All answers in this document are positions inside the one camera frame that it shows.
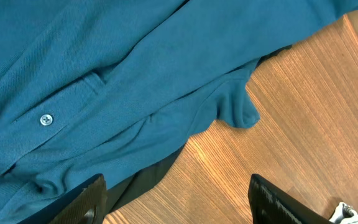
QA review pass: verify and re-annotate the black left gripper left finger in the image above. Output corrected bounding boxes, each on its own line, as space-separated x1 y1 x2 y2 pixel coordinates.
20 174 107 224

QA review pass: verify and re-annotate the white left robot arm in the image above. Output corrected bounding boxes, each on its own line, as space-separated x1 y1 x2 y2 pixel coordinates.
19 174 358 224

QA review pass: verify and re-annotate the dark blue shirt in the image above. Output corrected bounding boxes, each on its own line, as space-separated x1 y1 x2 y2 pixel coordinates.
0 0 358 223

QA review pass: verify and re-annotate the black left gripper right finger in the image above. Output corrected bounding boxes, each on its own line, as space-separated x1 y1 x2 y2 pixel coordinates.
248 174 331 224

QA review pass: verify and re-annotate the black garment under pile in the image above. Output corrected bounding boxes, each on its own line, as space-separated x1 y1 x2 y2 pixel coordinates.
106 49 281 212

